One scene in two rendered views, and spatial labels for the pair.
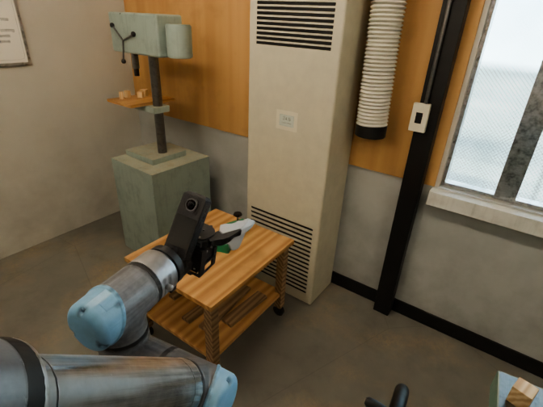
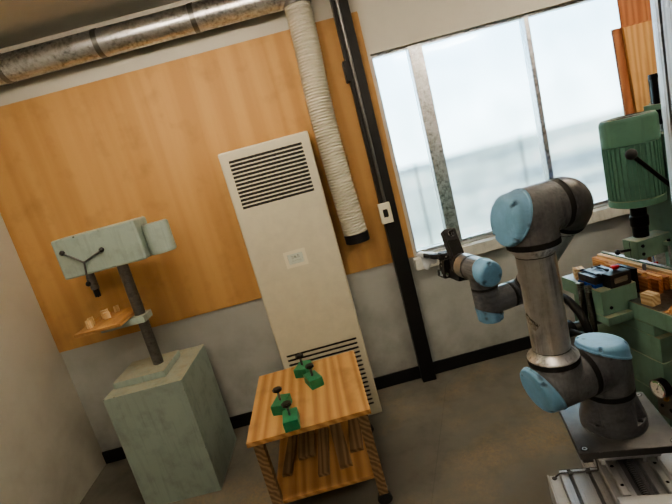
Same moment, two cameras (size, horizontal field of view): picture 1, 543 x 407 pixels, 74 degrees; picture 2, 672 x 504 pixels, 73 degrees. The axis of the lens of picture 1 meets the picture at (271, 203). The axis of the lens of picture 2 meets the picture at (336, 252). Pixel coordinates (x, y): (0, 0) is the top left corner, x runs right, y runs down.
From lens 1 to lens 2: 1.31 m
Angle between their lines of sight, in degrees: 36
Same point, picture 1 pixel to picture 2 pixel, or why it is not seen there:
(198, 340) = (353, 474)
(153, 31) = (133, 236)
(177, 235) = (455, 250)
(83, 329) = (492, 272)
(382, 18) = (336, 159)
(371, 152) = (358, 256)
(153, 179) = (183, 384)
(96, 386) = not seen: hidden behind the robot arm
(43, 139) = not seen: outside the picture
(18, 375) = not seen: hidden behind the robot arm
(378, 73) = (349, 194)
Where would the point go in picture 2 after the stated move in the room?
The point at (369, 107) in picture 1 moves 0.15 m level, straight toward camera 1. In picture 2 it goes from (353, 219) to (364, 220)
